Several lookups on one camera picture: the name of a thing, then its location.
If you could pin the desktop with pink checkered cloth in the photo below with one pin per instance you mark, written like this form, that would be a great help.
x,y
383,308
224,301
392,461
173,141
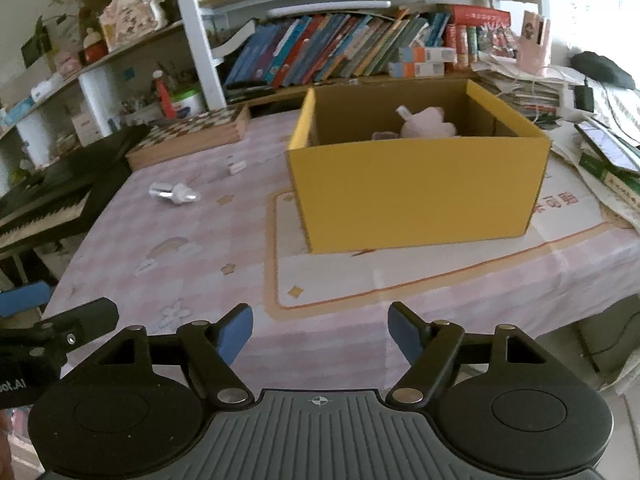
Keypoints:
x,y
200,260

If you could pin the pink pen holder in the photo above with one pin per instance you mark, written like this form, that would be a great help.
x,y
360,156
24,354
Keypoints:
x,y
532,40

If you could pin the red jar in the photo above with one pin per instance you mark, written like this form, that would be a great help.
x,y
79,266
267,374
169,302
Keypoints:
x,y
95,52

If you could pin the black piano keyboard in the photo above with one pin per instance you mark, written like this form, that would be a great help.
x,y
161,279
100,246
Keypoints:
x,y
60,185

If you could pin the red cone figure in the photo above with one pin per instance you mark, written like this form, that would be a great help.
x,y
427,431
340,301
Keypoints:
x,y
164,100

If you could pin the small grey container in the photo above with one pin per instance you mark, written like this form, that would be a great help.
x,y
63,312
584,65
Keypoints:
x,y
385,136

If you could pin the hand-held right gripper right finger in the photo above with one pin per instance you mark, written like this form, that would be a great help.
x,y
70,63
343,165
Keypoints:
x,y
405,333

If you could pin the white tub green lid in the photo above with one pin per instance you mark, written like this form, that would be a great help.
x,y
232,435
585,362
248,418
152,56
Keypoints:
x,y
187,105

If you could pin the black charger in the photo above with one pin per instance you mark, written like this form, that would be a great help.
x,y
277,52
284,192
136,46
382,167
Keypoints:
x,y
584,99

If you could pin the small white bottle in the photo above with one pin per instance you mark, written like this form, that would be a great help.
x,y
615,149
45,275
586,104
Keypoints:
x,y
175,192

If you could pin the thick red standing book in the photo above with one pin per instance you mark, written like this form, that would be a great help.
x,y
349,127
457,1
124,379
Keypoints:
x,y
457,45

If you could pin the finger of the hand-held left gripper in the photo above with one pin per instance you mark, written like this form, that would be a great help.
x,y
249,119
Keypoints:
x,y
22,300
87,320

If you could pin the long row of slanted books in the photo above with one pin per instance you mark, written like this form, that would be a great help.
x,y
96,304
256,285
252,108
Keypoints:
x,y
310,45

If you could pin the wooden chessboard box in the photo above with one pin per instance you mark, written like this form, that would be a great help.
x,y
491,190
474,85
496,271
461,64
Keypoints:
x,y
200,125

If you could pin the yellow cardboard box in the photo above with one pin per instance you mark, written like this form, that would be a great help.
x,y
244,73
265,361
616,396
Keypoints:
x,y
410,195

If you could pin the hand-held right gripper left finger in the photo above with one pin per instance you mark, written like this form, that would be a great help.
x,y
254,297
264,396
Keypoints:
x,y
235,333

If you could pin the stack of papers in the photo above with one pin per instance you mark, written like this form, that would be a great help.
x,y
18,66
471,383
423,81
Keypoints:
x,y
520,90

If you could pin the white plush toy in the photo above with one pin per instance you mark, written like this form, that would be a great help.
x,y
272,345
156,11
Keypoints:
x,y
425,125

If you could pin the smartphone with lit screen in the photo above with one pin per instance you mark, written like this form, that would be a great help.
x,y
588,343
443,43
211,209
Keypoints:
x,y
610,145

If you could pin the pink floral house ornament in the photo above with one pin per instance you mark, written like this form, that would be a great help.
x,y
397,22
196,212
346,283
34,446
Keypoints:
x,y
130,15

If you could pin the flat red book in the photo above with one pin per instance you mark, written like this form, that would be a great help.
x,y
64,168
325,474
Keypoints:
x,y
480,15

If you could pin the colourful printed pack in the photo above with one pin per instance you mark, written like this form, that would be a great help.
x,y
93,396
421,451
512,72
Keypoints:
x,y
497,41

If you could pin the black pouch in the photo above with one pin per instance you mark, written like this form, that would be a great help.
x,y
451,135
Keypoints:
x,y
600,67

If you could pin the green book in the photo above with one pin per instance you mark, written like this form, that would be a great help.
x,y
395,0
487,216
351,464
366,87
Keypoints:
x,y
610,180

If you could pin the white wooden bookshelf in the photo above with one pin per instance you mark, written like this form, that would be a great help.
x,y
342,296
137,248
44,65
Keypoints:
x,y
195,35

